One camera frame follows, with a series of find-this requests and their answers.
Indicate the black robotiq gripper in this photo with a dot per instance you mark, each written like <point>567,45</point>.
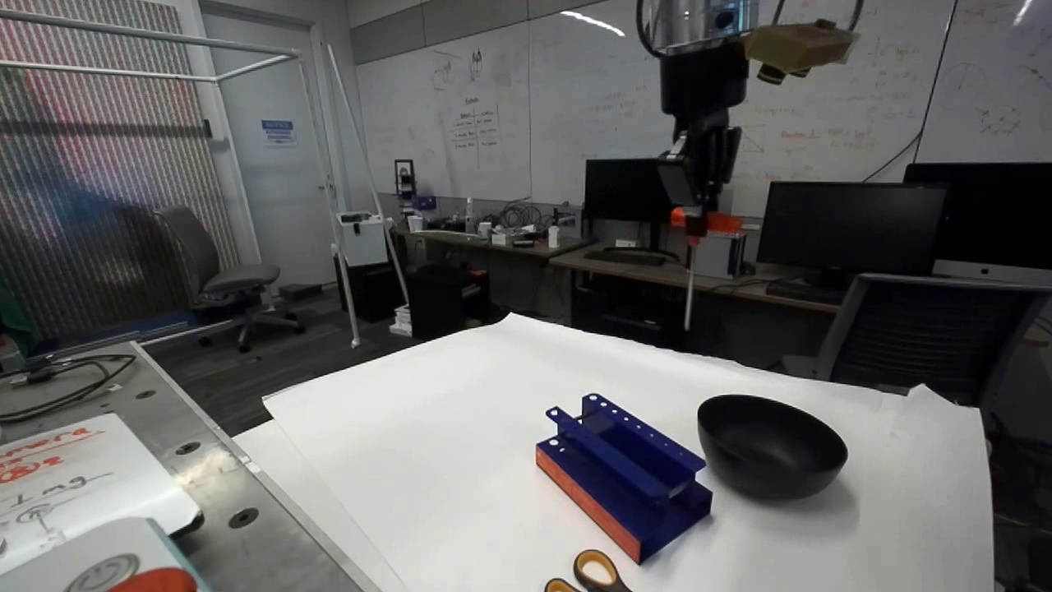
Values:
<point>697,93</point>

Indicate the orange handled tool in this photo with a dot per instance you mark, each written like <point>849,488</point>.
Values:
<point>712,245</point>

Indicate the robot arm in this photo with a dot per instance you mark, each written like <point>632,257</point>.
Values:
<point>778,52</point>

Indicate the black bowl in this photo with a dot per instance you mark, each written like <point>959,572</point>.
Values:
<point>766,449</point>

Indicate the blue tool holder rack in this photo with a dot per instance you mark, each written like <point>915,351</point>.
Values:
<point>630,478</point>

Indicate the black keyboard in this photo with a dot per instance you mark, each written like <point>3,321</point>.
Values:
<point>639,257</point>

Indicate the black computer monitor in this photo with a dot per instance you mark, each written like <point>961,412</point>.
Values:
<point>830,233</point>

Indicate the wooden desk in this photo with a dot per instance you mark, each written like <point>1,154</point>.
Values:
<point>669,273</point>

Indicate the black mesh chair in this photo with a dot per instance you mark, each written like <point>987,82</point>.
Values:
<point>928,329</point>

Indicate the white paper sheet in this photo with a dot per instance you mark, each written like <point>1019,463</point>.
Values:
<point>506,454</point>

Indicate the grey office chair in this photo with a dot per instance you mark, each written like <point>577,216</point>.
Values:
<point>245,289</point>

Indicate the printed paper sheet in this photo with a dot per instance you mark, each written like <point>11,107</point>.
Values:
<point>72,478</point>

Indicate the white pipe frame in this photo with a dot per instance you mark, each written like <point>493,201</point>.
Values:
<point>281,107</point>

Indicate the yellow handled scissors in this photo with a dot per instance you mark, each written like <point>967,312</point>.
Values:
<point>592,572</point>

